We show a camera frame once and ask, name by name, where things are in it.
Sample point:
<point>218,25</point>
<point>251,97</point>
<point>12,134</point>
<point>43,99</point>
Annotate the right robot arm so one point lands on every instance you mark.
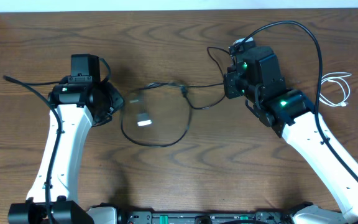
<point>256,75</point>

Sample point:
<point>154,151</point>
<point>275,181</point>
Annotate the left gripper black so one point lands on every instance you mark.
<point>118,101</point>

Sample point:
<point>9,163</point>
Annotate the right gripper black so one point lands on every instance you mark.
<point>230,91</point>

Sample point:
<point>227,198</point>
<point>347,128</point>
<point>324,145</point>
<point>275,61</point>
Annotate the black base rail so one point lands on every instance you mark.
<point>145,217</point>

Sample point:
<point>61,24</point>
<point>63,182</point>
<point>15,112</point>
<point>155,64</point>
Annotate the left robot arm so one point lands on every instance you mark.
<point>80,101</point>

